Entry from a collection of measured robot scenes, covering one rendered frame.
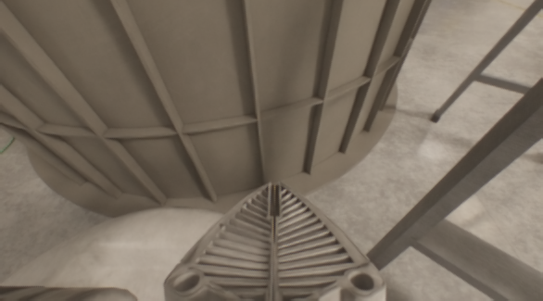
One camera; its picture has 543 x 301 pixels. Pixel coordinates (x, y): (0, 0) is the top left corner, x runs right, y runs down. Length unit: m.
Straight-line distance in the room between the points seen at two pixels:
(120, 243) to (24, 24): 0.41
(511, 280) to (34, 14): 0.92
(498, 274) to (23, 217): 1.42
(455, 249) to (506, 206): 0.62
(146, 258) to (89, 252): 0.10
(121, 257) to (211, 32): 0.45
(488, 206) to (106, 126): 1.27
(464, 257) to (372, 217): 0.36
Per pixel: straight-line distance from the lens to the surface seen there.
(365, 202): 0.90
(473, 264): 0.58
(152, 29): 0.45
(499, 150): 0.42
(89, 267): 0.56
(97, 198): 1.08
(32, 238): 1.18
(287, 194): 0.17
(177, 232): 0.46
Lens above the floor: 0.76
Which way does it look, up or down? 46 degrees down
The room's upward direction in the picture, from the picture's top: 3 degrees counter-clockwise
